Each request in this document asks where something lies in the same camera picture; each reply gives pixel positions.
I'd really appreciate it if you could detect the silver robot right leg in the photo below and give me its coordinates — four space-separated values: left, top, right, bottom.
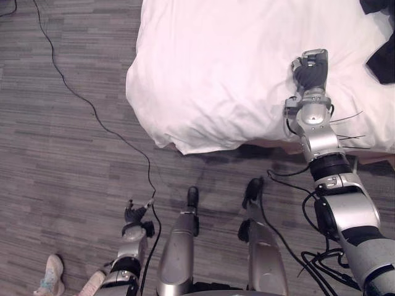
237 177 289 296

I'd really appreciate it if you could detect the person's white sneaker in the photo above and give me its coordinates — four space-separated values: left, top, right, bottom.
33 253 65 296
77 269 107 296

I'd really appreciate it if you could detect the silver robot leg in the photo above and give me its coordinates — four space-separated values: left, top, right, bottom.
156 186 201 296
237 177 289 296

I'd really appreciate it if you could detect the small black cloth piece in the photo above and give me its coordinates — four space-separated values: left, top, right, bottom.
360 0 390 15

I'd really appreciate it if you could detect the silver robot left leg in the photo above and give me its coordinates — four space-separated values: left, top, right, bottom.
156 186 201 296

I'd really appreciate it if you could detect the black cloth garment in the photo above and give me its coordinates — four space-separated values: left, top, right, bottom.
365 36 395 84

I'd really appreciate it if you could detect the black robot tether cable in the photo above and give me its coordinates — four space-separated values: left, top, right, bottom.
258 168 362 296

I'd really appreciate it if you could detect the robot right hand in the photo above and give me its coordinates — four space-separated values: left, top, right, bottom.
290 48 329 92

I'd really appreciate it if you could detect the white bed duvet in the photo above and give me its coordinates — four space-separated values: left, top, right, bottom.
125 0 395 156

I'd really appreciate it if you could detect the long black floor cable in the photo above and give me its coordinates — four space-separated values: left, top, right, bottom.
30 0 162 296

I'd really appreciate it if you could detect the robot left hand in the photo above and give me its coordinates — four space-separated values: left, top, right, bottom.
123 199 155 227

